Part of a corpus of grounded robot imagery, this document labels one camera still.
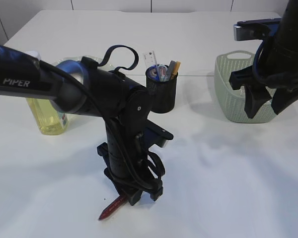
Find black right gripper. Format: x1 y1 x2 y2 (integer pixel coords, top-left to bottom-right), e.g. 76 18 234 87
229 65 298 119

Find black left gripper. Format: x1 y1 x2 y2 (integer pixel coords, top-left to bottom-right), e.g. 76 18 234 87
97 119 165 206

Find red marker pen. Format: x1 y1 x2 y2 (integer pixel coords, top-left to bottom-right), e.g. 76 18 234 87
98 194 128 221

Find gold marker pen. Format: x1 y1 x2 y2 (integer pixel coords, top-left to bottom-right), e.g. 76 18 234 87
171 61 181 78

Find silver marker pen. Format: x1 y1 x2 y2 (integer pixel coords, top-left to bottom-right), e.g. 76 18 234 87
164 60 176 81

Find blue scissors with sheath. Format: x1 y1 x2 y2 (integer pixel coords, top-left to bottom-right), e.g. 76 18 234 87
149 67 156 81

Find yellow liquid plastic bottle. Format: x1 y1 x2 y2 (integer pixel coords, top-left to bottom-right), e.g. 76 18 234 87
26 98 68 135

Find clear plastic ruler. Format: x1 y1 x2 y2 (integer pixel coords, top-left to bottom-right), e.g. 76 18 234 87
143 51 160 81

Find pink scissors purple sheath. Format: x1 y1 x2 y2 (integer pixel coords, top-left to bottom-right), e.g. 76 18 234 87
158 64 168 82

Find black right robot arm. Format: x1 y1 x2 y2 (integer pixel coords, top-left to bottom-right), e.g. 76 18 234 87
229 0 298 119

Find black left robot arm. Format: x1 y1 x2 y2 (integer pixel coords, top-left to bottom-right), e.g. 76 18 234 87
0 45 172 205

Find green plastic woven basket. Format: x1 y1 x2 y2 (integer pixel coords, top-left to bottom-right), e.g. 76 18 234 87
214 50 276 124

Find black mesh pen cup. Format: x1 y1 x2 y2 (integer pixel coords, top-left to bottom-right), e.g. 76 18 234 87
145 66 178 114

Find green wavy glass plate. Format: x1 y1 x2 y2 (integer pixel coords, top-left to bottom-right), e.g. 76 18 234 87
52 55 115 71

